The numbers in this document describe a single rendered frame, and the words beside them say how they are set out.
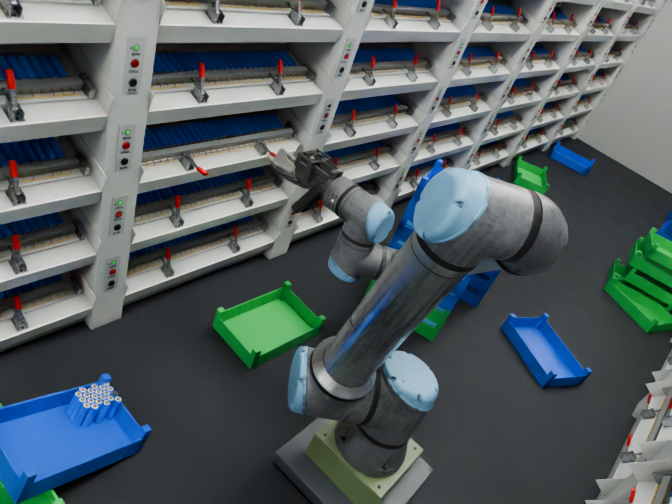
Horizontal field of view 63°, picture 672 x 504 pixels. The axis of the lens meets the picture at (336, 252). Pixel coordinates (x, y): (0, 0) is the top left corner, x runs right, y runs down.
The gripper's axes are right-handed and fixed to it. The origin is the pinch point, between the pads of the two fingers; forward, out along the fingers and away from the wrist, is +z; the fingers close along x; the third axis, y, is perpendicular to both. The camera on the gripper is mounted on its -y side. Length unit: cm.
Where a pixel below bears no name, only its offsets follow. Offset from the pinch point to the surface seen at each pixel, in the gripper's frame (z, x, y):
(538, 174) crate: 0, -261, -60
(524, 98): 18, -217, -10
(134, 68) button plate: 14.2, 35.0, 19.7
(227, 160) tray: 17.0, 1.3, -10.2
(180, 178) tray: 16.1, 17.6, -12.2
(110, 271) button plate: 16, 36, -38
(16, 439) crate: -9, 71, -53
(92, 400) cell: -9, 54, -51
